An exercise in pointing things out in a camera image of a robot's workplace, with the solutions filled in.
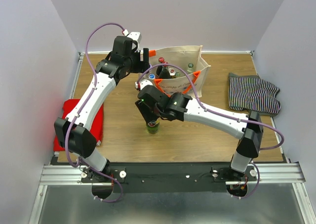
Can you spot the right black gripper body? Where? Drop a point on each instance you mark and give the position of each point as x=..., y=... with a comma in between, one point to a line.
x=152, y=114

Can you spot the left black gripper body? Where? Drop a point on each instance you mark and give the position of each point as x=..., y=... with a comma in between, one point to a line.
x=133, y=63

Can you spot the blue label water bottle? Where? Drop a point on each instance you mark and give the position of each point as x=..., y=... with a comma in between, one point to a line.
x=152, y=76

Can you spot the cola glass bottle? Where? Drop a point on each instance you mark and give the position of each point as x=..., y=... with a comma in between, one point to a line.
x=164, y=74
x=161, y=60

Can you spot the green beer bottle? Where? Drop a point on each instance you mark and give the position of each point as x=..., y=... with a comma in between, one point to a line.
x=152, y=127

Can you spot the red bull energy can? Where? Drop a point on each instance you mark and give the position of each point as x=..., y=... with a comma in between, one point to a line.
x=172, y=73

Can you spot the beige canvas tote bag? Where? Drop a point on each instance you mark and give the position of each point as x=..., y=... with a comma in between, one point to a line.
x=180, y=56

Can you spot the clear glass soda bottle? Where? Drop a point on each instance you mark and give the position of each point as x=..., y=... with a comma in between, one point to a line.
x=190, y=68

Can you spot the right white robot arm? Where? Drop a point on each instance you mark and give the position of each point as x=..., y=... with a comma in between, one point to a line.
x=246, y=128

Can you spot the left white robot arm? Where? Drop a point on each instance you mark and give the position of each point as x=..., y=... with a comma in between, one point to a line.
x=73, y=132

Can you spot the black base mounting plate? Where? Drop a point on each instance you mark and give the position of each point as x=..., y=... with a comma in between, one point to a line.
x=170, y=177

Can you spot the striped folded cloth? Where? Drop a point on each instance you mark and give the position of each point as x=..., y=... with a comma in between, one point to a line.
x=252, y=93

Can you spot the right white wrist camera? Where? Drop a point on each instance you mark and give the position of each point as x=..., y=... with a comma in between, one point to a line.
x=141, y=84

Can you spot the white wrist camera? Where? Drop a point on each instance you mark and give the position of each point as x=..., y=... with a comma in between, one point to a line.
x=141, y=84
x=135, y=36

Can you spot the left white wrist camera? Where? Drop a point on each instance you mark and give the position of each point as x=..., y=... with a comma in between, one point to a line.
x=135, y=36

